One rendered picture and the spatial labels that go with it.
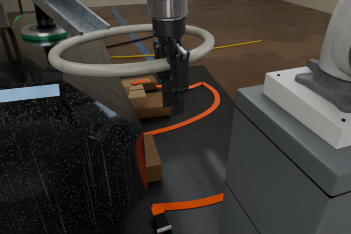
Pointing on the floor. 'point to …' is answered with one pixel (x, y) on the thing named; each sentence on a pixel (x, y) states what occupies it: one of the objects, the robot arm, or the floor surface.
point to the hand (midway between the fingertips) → (172, 98)
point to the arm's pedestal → (282, 174)
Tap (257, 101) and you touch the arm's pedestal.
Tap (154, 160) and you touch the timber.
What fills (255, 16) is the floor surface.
